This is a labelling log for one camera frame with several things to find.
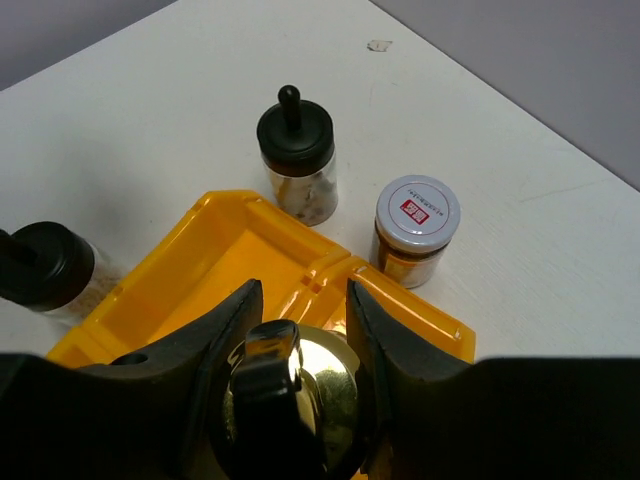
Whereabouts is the white powder jar black lid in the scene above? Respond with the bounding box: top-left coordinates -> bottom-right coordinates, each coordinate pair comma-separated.
1,221 -> 125,327

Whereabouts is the glass oil bottle gold stopper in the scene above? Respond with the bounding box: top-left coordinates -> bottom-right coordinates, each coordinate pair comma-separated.
209,319 -> 365,479

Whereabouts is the yellow four-compartment plastic bin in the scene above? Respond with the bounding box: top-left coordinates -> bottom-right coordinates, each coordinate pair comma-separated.
47,190 -> 476,368

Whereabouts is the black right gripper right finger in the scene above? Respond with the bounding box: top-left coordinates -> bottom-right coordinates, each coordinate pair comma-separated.
346,281 -> 639,479

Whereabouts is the glass spice jar black lid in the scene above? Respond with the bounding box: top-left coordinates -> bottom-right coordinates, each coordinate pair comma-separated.
256,85 -> 338,226

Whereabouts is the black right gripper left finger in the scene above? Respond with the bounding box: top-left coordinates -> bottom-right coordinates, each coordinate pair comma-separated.
1,279 -> 263,479

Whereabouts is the brown jar white lid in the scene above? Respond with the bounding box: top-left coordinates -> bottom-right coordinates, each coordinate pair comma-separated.
370,175 -> 461,289

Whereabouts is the small torn tape scrap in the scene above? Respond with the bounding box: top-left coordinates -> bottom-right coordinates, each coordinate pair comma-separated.
366,39 -> 393,53

